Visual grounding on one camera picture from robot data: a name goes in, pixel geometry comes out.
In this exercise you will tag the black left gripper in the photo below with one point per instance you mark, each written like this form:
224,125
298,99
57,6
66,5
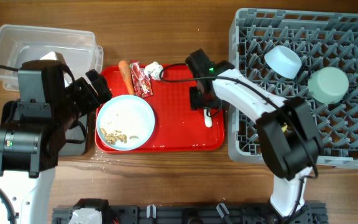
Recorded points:
89,90

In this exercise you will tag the white plastic spoon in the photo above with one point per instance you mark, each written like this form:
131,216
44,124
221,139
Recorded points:
207,119

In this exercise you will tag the food scraps on plate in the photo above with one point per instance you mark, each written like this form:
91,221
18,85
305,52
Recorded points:
115,136

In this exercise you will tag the yellow cup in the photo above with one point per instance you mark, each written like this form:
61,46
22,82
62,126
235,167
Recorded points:
284,127

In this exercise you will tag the clear plastic bin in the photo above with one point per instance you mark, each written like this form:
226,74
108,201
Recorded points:
19,44

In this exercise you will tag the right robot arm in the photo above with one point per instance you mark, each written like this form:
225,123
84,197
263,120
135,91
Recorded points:
288,137

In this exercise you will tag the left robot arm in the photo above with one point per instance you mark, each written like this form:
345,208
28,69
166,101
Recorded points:
32,133

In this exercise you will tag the red snack wrapper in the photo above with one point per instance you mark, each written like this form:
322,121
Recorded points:
141,82

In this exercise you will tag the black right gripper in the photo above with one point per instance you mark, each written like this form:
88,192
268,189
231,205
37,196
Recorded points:
198,98

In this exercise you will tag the grey-blue dishwasher rack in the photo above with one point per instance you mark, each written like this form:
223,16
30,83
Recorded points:
320,39

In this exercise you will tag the light blue bowl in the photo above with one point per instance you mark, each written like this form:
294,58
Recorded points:
283,61

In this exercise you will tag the orange carrot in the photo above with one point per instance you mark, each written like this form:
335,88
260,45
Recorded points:
125,71

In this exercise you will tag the black tray bin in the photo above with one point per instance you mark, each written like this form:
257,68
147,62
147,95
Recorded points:
75,134

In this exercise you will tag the light blue plate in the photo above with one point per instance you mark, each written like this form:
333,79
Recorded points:
130,114

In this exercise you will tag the green bowl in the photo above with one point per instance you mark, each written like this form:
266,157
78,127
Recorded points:
328,85

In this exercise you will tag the crumpled white tissue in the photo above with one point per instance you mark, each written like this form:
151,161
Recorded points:
153,70

